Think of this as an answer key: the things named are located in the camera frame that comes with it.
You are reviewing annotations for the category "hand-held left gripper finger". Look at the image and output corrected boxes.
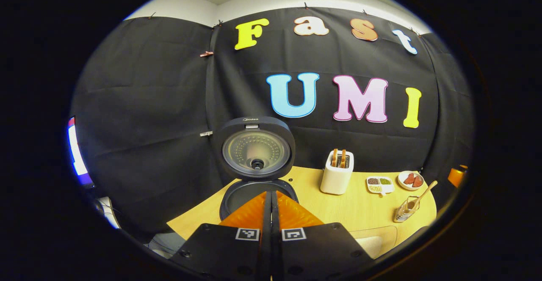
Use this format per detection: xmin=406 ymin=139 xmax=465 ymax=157
xmin=169 ymin=191 xmax=272 ymax=281
xmin=271 ymin=191 xmax=375 ymax=281

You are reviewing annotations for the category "wooden spoon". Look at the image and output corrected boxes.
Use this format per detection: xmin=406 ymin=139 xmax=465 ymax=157
xmin=407 ymin=180 xmax=439 ymax=212

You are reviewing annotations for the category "metal wire chopstick holder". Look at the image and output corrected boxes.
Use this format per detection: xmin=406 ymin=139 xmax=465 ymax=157
xmin=393 ymin=196 xmax=420 ymax=223

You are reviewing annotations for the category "dark silver rice cooker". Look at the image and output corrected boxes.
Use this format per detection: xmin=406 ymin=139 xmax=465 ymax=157
xmin=214 ymin=116 xmax=299 ymax=222

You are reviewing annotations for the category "white rice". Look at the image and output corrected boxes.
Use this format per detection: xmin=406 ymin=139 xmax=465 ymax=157
xmin=357 ymin=235 xmax=384 ymax=258

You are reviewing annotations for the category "clear plastic rice container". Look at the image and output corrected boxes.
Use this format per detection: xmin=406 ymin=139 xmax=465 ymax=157
xmin=349 ymin=225 xmax=398 ymax=259

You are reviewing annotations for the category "small white plate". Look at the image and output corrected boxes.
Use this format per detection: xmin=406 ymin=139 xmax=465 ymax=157
xmin=398 ymin=171 xmax=425 ymax=191

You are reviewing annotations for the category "white divided bean dish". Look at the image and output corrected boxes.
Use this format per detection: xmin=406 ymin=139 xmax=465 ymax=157
xmin=366 ymin=176 xmax=395 ymax=197

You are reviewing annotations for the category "white toaster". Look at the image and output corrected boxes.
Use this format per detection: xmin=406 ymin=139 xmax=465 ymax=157
xmin=321 ymin=149 xmax=355 ymax=196

